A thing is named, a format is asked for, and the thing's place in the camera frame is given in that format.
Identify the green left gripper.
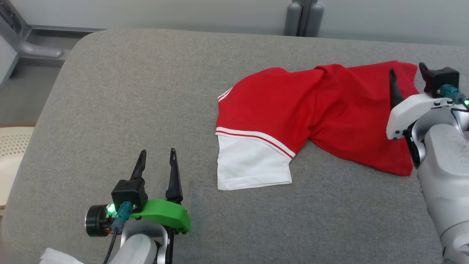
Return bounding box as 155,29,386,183
130,148,192,235

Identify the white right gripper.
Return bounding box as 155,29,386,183
386,62,455,141

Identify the red jersey with white sleeves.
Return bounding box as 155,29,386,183
215,60,420,191

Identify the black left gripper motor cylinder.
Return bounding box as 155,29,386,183
85,204,112,238

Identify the white crumpled sheet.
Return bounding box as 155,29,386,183
40,247,85,264

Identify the white perforated laundry basket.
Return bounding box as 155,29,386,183
0,123,36,212

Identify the teal right camera connector cable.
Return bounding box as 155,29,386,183
440,84,469,111

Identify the teal camera connector cable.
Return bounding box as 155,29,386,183
440,84,469,111
103,201,133,264

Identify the teal left camera connector cable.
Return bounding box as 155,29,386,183
103,201,133,264

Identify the grey partition post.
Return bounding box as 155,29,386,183
284,0,325,37

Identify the grey metal frame foot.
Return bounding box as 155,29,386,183
0,0,107,69

